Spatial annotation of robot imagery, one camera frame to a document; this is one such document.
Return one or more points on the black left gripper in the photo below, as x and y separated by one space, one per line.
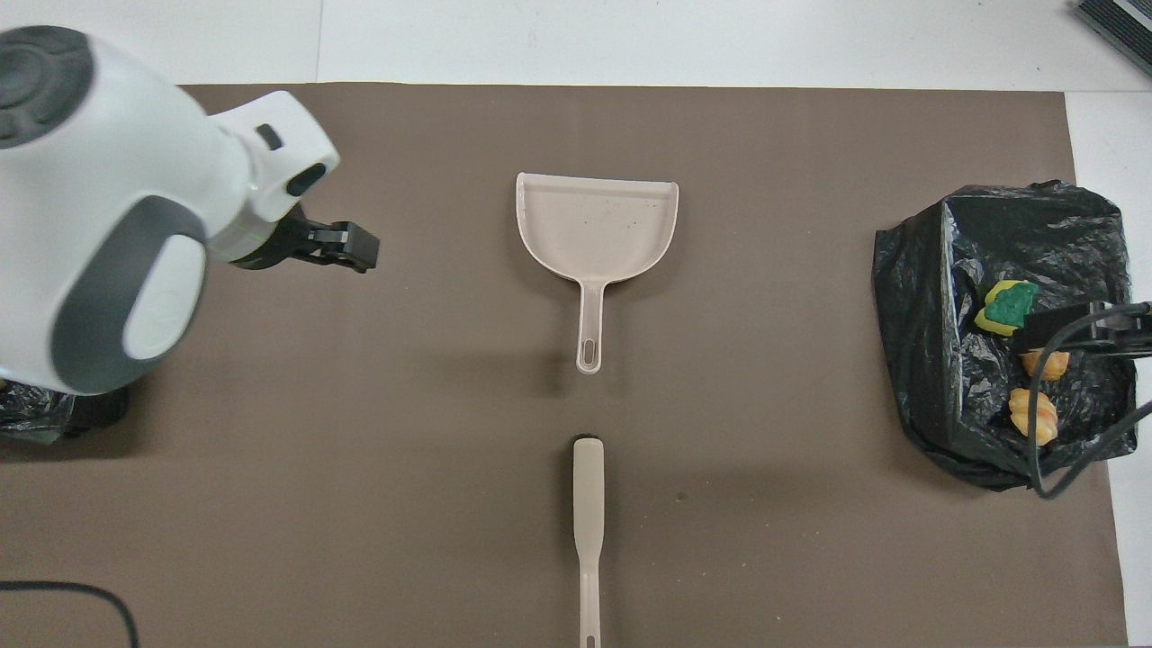
274 243

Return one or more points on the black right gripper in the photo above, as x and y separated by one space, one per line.
1129 328

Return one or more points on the brown oval bread roll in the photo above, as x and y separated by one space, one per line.
1048 363

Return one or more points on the yellow green scouring sponge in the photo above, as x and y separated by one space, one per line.
1006 306

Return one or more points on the golden croissant bread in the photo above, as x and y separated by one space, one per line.
1033 417

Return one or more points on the beige plastic dustpan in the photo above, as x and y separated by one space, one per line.
594 225

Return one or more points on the beige hand brush black bristles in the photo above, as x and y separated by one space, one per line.
589 513

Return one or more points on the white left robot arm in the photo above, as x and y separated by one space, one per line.
117 207

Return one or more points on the black bag lined pink bin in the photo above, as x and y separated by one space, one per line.
36 414

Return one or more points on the dark ribbed panel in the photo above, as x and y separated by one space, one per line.
1120 22

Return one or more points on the brown table mat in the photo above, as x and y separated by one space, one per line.
720 450

